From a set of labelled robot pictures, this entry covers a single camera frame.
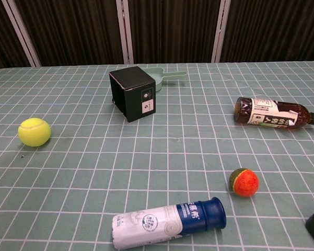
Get black cardboard box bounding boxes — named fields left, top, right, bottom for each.
left=109, top=66, right=157, bottom=123

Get yellow tennis ball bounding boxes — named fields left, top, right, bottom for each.
left=17, top=117, right=52, bottom=147

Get orange and green ball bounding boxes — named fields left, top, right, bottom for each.
left=229, top=167, right=260, bottom=198

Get brown tea bottle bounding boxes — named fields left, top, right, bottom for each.
left=234, top=96, right=314, bottom=130

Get white bottle with blue cap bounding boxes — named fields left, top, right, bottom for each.
left=111, top=197, right=227, bottom=250

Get green checked tablecloth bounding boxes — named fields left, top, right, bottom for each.
left=0, top=60, right=314, bottom=251

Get light green plastic scoop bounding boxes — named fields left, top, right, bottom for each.
left=143, top=66, right=188, bottom=93

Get dark pleated curtain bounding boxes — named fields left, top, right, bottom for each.
left=0, top=0, right=314, bottom=74

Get white frame post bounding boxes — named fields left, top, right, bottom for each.
left=1, top=0, right=42, bottom=67
left=211, top=0, right=232, bottom=63
left=115, top=0, right=134, bottom=65

